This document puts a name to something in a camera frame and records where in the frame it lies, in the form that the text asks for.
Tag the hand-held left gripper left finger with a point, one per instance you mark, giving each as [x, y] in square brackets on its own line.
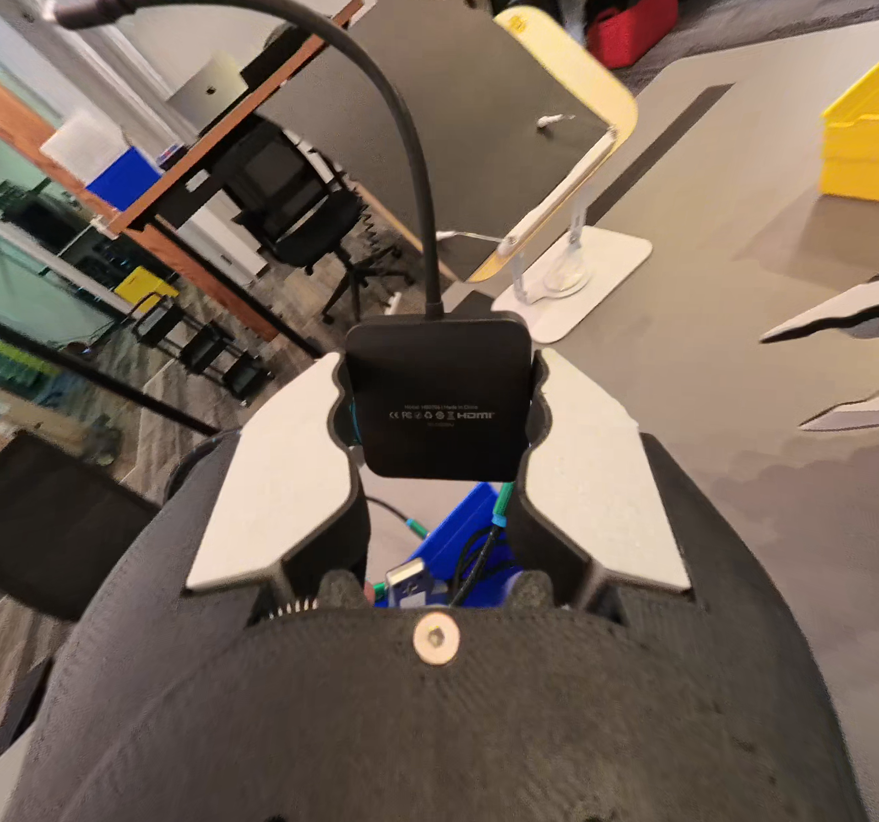
[275, 493]

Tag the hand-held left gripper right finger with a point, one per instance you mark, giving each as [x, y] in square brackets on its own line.
[598, 493]

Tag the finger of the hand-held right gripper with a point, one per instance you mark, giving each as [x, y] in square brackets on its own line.
[859, 414]
[845, 307]

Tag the blue plastic bin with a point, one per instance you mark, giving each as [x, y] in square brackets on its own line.
[460, 534]

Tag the yellow plastic bin stack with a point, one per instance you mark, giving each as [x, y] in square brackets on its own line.
[854, 136]

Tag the small grey adapter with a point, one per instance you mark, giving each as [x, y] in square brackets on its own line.
[407, 578]

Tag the dark chair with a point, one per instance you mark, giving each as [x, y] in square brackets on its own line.
[69, 527]

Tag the small yellow bin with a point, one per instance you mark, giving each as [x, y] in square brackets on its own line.
[144, 287]

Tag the black office chair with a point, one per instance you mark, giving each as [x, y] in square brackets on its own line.
[295, 204]

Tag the white bar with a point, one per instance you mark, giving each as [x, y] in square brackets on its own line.
[563, 197]

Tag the blue storage crate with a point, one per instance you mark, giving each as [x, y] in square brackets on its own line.
[124, 177]

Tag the red bin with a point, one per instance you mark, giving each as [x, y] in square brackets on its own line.
[639, 19]

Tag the silver laptop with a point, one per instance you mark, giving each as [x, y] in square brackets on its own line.
[209, 88]

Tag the black tilted board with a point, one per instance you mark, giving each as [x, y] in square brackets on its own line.
[440, 108]

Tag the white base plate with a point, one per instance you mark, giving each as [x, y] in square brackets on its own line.
[604, 280]

